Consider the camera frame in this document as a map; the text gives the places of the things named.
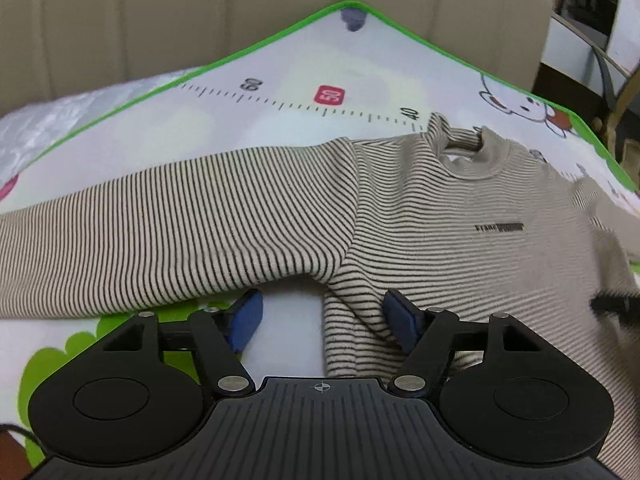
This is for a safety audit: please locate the black cable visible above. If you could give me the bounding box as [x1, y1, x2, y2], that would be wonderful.
[0, 424, 42, 445]

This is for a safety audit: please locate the white desk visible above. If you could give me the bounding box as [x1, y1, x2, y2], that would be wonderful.
[540, 10, 640, 97]

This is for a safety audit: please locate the beige striped sweater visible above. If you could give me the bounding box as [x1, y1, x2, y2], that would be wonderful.
[0, 111, 640, 480]

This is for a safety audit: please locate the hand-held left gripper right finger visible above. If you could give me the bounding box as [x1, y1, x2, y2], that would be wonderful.
[382, 288, 549, 399]

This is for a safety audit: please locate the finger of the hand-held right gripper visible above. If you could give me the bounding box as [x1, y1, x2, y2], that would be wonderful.
[589, 294, 640, 315]

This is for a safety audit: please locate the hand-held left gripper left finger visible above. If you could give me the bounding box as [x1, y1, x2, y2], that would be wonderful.
[101, 288, 264, 398]

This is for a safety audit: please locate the clear plastic sheet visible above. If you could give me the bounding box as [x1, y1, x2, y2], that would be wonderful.
[0, 77, 203, 186]

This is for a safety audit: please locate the black computer monitor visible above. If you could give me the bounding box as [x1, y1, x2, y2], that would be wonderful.
[557, 0, 624, 52]

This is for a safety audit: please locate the beige padded headboard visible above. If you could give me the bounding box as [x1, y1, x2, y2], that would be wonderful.
[0, 0, 554, 117]

